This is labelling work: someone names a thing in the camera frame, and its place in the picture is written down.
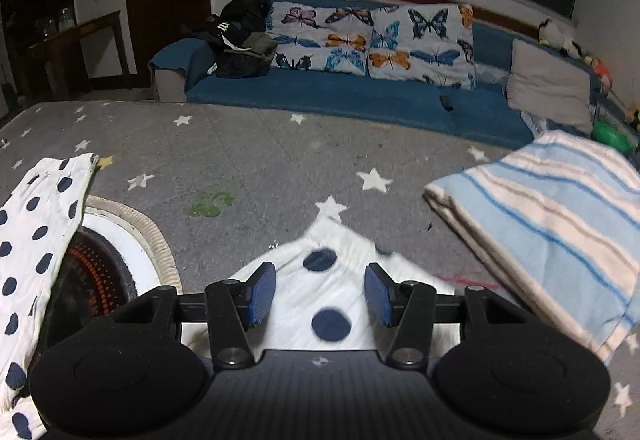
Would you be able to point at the dark wooden side table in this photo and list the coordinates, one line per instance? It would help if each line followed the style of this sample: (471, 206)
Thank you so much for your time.
(85, 35)

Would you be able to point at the blue sofa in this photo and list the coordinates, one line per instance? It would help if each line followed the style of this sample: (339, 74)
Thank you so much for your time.
(350, 92)

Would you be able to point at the orange pink toy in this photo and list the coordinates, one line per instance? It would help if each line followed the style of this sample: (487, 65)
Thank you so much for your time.
(601, 69)

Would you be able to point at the green ball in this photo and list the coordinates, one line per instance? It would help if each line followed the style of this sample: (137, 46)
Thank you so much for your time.
(610, 135)

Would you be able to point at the butterfly print pillow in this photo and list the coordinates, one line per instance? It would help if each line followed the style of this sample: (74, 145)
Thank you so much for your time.
(425, 40)
(320, 35)

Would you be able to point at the white navy polka dot garment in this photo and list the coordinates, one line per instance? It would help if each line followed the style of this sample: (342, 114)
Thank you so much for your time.
(320, 290)

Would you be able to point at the blue striped folded blanket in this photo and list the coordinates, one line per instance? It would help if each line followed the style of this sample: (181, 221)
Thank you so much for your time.
(550, 230)

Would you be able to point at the white black plush toy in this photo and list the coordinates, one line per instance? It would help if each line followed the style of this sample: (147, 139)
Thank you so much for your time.
(557, 37)

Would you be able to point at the pile of dark clothes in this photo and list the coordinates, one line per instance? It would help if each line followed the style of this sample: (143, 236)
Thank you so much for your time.
(240, 40)

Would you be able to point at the colourful small plush toys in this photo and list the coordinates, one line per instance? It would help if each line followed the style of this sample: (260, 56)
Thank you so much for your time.
(633, 114)

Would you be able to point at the black remote control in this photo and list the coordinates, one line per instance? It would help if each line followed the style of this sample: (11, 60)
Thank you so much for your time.
(446, 102)

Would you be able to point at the grey star print tablecloth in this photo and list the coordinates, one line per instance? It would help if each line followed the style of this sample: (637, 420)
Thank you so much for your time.
(250, 155)

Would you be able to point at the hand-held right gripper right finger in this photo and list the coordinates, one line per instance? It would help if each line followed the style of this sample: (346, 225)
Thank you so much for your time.
(379, 295)

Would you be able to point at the grey cushion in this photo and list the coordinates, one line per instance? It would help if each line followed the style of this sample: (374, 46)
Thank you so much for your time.
(547, 82)

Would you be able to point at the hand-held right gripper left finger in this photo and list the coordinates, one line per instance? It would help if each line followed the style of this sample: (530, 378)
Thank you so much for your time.
(261, 295)

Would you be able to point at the round black induction cooker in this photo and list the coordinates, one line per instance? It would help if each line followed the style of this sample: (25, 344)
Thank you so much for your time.
(100, 265)

